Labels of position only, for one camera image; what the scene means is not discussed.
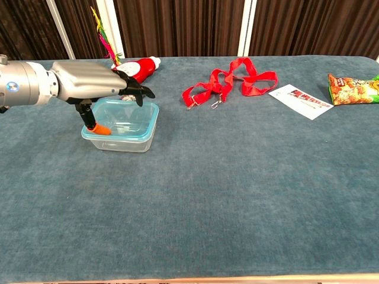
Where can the blue translucent lid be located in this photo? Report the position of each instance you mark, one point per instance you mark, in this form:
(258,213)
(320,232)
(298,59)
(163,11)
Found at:
(130,118)

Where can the blue velvet table cloth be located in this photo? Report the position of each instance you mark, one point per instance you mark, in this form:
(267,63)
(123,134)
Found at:
(207,192)

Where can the red bottle with white cap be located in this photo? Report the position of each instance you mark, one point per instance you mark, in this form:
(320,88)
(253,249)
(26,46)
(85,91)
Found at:
(143,69)

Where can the green orange snack bag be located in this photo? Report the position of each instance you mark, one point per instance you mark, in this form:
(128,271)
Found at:
(352,90)

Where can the white card with red print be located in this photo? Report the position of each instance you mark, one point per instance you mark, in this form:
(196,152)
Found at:
(299,102)

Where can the dark teardrop correction tape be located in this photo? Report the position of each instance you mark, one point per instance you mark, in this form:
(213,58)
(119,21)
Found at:
(128,98)

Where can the clear plastic container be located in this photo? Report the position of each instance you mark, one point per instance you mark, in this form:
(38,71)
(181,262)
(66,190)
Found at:
(127,145)

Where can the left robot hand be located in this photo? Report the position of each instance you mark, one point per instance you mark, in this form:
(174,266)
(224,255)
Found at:
(89,81)

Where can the white frame post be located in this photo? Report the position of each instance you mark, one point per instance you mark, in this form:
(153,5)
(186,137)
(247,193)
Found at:
(115,35)
(247,29)
(60,29)

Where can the dark brown pleated curtain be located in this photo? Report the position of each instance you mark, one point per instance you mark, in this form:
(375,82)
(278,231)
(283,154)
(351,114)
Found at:
(177,26)

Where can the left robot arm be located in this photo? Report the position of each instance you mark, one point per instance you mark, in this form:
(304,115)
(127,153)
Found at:
(26,84)

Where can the colourful feather shuttlecock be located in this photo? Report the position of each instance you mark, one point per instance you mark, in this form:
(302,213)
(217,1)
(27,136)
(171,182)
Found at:
(106,43)

